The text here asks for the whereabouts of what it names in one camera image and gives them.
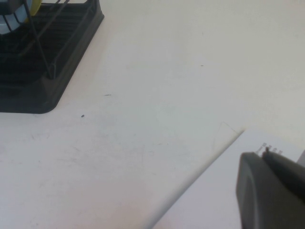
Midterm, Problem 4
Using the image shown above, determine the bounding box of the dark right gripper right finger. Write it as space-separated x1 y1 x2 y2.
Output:
262 147 305 191

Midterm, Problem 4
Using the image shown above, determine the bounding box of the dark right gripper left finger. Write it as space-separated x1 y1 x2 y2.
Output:
235 152 305 229

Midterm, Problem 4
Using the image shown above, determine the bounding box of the light blue plate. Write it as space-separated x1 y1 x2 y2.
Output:
0 10 34 34

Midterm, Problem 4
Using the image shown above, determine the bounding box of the yellow plate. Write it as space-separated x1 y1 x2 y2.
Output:
28 0 42 16

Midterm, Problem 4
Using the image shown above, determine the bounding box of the grey-blue plate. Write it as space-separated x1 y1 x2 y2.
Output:
0 0 26 11

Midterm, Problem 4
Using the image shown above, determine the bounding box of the black plastic drip tray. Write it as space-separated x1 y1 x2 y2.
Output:
0 0 105 115

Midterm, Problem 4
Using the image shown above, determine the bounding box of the black wire dish rack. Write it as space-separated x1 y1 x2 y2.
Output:
0 0 96 81

